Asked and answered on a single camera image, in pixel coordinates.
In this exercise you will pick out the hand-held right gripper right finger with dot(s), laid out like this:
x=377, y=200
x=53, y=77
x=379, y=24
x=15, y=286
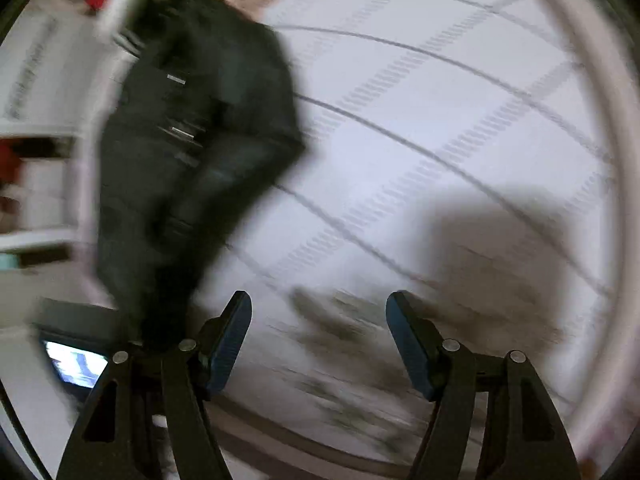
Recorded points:
x=411, y=345

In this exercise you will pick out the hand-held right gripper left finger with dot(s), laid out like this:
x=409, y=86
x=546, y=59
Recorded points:
x=231, y=345

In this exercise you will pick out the dark jacket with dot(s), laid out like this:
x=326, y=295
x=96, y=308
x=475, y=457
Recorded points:
x=200, y=160

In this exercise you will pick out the lit screen device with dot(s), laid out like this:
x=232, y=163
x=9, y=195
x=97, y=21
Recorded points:
x=75, y=365

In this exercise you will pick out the white shelf unit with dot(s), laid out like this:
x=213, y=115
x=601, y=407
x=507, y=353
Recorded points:
x=35, y=110

